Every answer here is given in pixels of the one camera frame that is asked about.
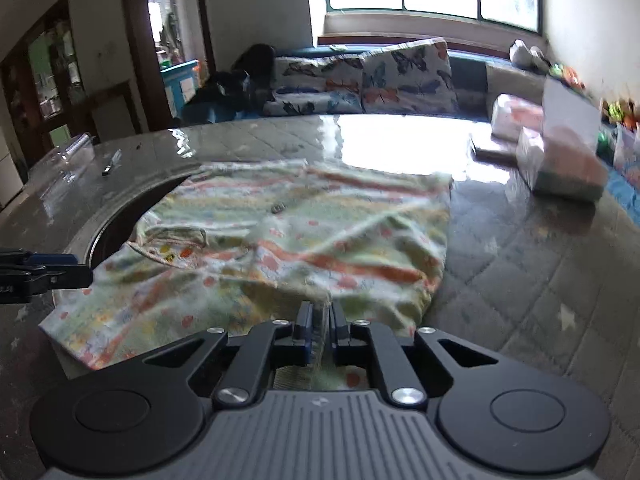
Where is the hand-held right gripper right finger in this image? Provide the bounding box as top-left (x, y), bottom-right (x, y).
top-left (330, 301), bottom-right (502, 408)

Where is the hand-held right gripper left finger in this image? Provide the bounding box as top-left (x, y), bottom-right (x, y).
top-left (142, 301), bottom-right (317, 409)

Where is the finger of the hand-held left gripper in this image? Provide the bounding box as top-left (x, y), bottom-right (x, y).
top-left (0, 249), bottom-right (79, 267)
top-left (0, 264), bottom-right (94, 305)

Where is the pastel patterned children's garment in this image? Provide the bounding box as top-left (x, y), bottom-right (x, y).
top-left (39, 159), bottom-right (453, 391)

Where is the round black induction cooktop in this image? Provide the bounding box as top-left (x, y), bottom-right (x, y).
top-left (52, 172), bottom-right (201, 306)

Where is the brown wooden chair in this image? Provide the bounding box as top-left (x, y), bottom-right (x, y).
top-left (80, 80), bottom-right (149, 144)

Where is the dark wooden display cabinet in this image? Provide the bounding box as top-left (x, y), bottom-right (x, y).
top-left (0, 0), bottom-right (92, 162)

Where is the blue cabinet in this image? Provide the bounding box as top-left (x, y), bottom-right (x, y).
top-left (160, 60), bottom-right (201, 118)

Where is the long butterfly print pillow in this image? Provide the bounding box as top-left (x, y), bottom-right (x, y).
top-left (262, 89), bottom-right (365, 117)
top-left (274, 55), bottom-right (365, 95)

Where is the flat grey book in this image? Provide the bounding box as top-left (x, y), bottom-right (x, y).
top-left (470, 132), bottom-right (521, 162)

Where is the square butterfly print pillow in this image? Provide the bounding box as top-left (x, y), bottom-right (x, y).
top-left (361, 37), bottom-right (455, 115)

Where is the black bag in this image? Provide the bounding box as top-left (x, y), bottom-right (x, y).
top-left (197, 44), bottom-right (276, 112)

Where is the pink white tissue pack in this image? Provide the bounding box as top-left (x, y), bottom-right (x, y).
top-left (491, 94), bottom-right (544, 141)

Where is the pink green tissue pack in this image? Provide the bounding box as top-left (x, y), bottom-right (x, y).
top-left (515, 127), bottom-right (609, 204)

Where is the blue cushioned bench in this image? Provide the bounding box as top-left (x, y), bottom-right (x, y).
top-left (180, 42), bottom-right (640, 226)

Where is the plain grey pillow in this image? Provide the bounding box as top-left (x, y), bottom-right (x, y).
top-left (485, 62), bottom-right (548, 104)

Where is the white cardboard box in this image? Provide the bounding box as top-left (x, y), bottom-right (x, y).
top-left (542, 77), bottom-right (602, 137)

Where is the white plush toy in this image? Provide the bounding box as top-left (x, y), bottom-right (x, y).
top-left (509, 39), bottom-right (551, 74)

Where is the clear plastic storage box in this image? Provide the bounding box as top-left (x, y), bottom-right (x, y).
top-left (612, 125), bottom-right (640, 187)

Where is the orange green toy pile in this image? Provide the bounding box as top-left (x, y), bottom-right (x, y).
top-left (550, 62), bottom-right (586, 91)

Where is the green brown plush toy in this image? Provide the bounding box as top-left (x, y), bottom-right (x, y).
top-left (602, 100), bottom-right (640, 129)

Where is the brown wooden door frame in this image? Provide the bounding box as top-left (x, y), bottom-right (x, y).
top-left (120, 0), bottom-right (217, 133)

